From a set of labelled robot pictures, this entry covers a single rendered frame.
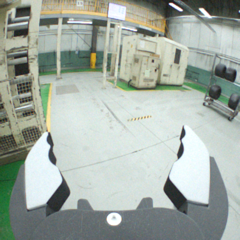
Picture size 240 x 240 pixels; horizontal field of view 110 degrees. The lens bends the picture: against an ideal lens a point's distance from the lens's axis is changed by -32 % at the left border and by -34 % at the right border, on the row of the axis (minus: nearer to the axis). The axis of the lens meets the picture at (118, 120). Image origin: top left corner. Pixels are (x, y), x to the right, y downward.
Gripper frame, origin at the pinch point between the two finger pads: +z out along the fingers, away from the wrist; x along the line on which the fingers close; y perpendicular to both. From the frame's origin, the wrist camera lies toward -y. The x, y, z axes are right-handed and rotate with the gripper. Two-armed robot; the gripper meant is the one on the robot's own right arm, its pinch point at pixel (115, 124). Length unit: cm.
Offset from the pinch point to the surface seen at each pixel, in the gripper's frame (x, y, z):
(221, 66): 342, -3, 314
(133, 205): 10, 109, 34
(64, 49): -364, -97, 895
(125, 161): 6, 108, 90
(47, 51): -478, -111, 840
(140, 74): 80, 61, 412
